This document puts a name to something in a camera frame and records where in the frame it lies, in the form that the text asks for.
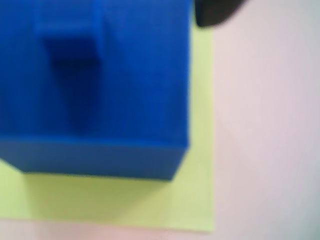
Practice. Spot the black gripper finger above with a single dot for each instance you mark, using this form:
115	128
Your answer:
215	11

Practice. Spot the largest blue cube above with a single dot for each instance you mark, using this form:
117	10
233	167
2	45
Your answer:
140	100

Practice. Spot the green paper square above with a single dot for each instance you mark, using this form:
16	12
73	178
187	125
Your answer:
125	200

